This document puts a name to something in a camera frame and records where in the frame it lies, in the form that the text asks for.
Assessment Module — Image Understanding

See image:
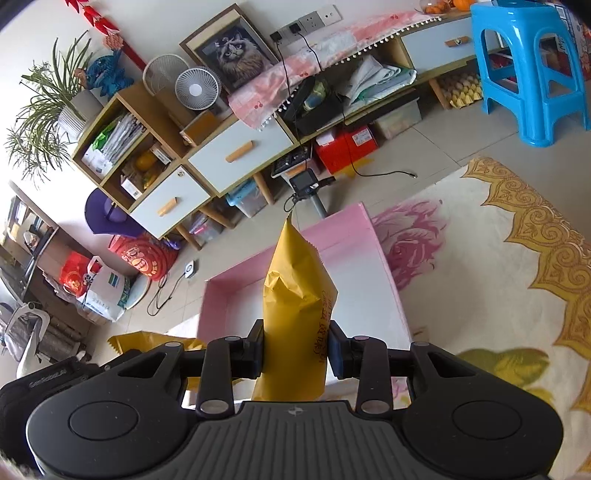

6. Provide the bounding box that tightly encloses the plain yellow snack packet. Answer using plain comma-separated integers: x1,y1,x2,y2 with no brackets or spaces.
252,217,338,402

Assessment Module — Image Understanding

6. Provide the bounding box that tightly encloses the printed yellow snack packet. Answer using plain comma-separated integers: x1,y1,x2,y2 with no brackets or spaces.
107,331,206,378

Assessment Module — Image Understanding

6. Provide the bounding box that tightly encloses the pink cardboard box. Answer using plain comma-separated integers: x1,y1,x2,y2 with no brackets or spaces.
195,203,412,350

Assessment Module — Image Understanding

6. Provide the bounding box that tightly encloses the white charger puck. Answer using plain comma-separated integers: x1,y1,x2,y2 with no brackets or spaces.
183,260,197,279

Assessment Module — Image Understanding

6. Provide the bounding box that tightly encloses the white office chair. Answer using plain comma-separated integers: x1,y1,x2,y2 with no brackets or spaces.
1,302,50,378

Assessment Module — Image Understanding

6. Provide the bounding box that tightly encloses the red drum bag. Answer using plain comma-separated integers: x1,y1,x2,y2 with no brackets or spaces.
108,233,178,281

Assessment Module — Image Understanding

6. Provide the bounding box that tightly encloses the white shopping bag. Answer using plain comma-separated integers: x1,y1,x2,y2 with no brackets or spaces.
77,256,131,322

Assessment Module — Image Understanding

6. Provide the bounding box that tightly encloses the red gift bag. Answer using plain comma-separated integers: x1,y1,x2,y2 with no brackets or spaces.
59,251,91,298

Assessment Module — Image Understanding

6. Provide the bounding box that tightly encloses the floral bed sheet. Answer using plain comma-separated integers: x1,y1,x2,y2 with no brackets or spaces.
374,157,590,479

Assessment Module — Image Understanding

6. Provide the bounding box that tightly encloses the clear storage bin blue lid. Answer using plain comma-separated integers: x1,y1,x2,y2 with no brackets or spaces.
225,179,267,218

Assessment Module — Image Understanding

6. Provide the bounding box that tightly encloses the purple plush toy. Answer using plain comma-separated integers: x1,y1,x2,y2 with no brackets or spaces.
84,189,144,238

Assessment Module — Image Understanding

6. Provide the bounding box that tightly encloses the wooden TV cabinet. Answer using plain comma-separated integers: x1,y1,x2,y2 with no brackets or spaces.
73,10,475,239

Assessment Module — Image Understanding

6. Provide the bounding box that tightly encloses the red box under cabinet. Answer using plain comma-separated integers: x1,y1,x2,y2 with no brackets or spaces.
314,126,379,174

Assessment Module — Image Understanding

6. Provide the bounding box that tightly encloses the pink floral cloth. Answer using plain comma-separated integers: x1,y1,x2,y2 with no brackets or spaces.
228,10,443,130

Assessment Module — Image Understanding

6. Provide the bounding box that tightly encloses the black open case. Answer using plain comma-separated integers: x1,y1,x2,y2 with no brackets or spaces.
283,75,342,138

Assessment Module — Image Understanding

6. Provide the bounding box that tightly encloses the small white desk fan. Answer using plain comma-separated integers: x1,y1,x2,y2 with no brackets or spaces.
174,67,225,114

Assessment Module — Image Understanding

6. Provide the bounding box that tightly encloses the yellow egg carton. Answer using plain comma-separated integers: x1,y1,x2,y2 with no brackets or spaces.
438,72,484,109

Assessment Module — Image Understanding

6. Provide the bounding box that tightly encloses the white round fan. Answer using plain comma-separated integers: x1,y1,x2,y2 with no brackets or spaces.
142,54,189,96

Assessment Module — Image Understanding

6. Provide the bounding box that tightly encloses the potted spider plant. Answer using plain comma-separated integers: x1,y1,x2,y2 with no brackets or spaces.
5,32,92,181

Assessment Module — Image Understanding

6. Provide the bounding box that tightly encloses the blue plush toy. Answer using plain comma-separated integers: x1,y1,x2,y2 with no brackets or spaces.
85,49,134,99

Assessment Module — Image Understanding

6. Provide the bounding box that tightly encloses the framed cat picture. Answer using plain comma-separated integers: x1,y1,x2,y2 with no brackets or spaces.
179,4,279,94

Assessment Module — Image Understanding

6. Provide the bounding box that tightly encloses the orange fruit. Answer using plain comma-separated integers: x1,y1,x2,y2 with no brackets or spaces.
453,0,477,12

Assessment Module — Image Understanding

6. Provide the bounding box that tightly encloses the blue plastic stool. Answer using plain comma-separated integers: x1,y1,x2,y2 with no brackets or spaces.
470,1,590,147

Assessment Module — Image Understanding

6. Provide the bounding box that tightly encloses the camera on grey stand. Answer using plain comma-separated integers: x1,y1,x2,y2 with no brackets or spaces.
283,168,336,219

